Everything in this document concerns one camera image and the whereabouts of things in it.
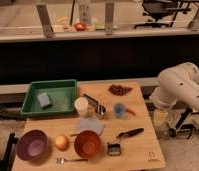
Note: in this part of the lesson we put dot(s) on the orange bowl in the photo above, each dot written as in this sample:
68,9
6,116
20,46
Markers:
87,144

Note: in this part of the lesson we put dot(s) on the white plastic cup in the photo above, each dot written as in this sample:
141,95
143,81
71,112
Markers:
81,106

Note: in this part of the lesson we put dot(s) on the silver fork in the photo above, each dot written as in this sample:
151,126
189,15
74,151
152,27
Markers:
64,160

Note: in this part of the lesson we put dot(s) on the green plastic tray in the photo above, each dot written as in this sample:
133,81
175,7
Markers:
62,94

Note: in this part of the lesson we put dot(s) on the grey folded cloth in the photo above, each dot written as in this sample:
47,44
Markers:
91,124

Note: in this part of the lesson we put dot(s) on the blue sponge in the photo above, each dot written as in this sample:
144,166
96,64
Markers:
44,100

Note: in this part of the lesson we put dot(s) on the black office chair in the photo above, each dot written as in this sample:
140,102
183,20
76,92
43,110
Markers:
158,9

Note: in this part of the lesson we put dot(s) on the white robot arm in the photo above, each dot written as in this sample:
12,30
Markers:
177,83

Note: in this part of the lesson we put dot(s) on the orange toy carrot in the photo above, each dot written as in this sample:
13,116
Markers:
130,111

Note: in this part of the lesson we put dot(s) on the black dish brush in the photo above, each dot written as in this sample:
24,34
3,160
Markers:
114,147

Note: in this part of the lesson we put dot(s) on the black clamp mount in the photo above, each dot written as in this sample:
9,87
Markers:
188,122

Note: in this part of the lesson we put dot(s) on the blue plastic cup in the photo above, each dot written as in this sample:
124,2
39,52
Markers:
119,110

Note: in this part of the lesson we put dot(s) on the red fruit on shelf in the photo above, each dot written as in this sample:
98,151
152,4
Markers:
80,26

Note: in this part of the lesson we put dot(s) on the purple bowl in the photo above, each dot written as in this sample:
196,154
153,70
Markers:
31,145

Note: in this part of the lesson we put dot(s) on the wooden board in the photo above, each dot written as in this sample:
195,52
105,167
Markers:
138,152

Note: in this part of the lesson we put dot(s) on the yellow apple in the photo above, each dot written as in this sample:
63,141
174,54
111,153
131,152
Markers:
62,142

